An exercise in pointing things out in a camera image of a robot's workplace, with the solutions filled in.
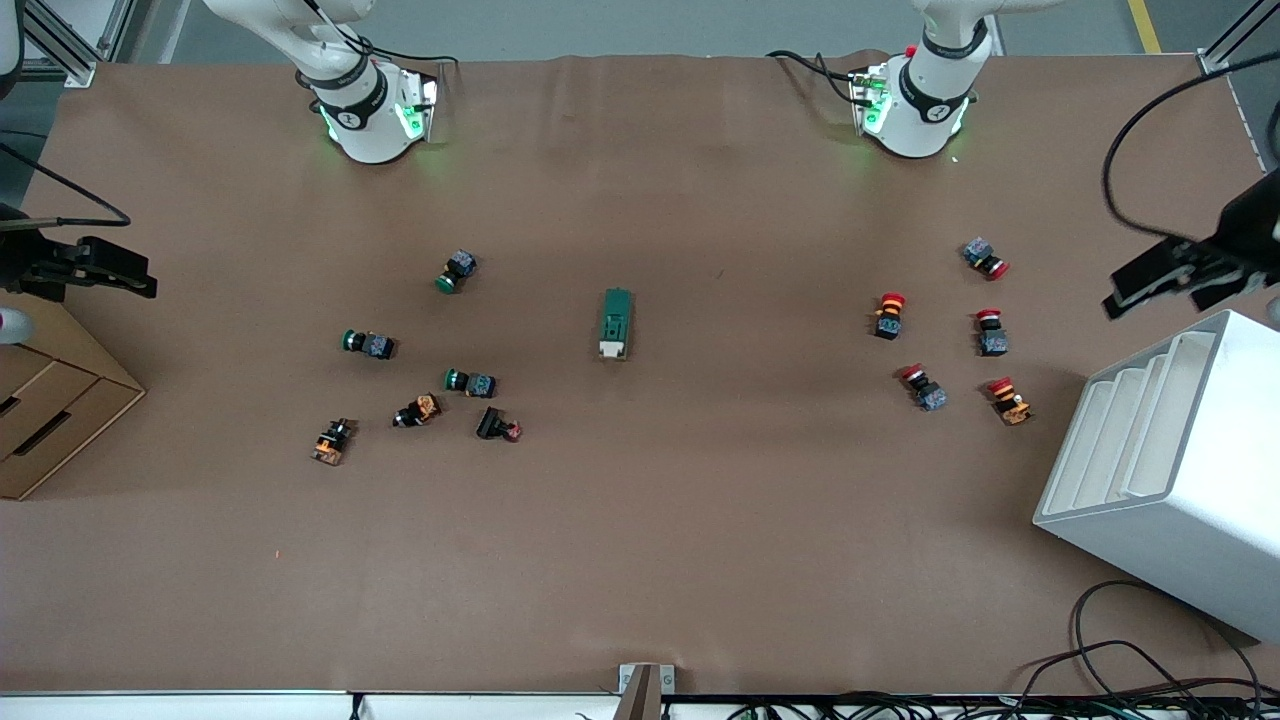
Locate green load switch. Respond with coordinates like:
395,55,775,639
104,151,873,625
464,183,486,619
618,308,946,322
597,287,635,362

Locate cardboard drawer box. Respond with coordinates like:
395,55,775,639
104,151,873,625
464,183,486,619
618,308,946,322
0,290,147,501

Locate red button with orange body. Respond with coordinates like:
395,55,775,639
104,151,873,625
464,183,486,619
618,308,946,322
986,376,1034,427

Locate white slotted storage rack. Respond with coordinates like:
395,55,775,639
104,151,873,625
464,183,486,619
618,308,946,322
1032,308,1280,644

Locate black button with orange body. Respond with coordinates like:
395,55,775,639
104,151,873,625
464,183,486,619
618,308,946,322
310,417,358,467
392,393,443,430

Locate black square button red terminals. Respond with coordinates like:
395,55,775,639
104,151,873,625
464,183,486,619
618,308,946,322
475,405,524,443

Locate brown table mat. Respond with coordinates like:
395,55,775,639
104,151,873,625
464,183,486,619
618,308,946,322
0,50,1280,698

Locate black cable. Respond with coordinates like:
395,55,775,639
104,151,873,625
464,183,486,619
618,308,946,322
0,143,133,229
1000,640,1280,701
300,0,461,71
1102,50,1280,244
765,48,871,106
1072,578,1266,701

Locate aluminium frame profile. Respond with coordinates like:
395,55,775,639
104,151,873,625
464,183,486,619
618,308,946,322
20,0,138,89
1195,0,1280,76

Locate red button with silver ring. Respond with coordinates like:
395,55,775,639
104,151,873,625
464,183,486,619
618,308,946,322
897,364,949,413

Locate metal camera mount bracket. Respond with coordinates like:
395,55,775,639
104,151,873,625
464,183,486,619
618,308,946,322
618,662,677,720

